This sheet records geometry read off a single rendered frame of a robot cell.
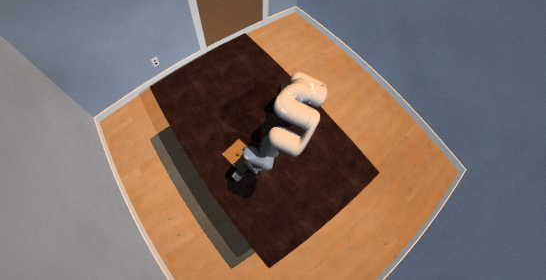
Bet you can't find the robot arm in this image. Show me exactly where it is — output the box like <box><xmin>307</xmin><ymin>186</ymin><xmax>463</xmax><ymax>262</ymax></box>
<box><xmin>232</xmin><ymin>72</ymin><xmax>327</xmax><ymax>182</ymax></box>

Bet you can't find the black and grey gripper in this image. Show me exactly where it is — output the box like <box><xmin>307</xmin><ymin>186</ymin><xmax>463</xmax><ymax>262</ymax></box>
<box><xmin>248</xmin><ymin>167</ymin><xmax>262</xmax><ymax>175</ymax></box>

